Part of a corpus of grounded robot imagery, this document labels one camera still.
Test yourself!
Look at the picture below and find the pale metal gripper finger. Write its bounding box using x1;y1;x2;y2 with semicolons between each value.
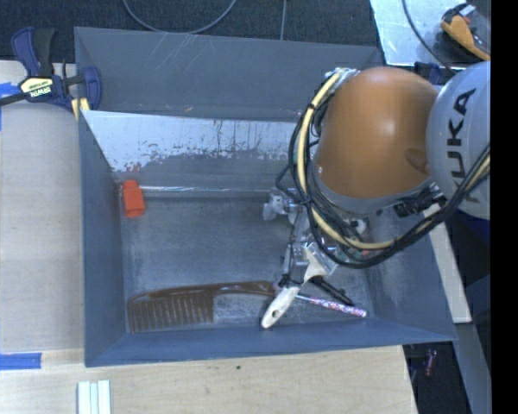
282;243;294;286
293;241;311;282

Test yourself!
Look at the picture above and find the pink patterned stick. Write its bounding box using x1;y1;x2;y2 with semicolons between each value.
294;293;368;319

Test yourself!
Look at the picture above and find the grey metal bin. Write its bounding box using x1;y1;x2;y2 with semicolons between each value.
73;26;459;368

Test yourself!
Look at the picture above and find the brown comb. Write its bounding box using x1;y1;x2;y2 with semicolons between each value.
126;279;278;334

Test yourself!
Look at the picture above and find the orange block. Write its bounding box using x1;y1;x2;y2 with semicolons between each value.
121;179;147;219

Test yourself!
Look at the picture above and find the black cylinder on white bracket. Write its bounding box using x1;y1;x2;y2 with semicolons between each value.
302;245;356;307

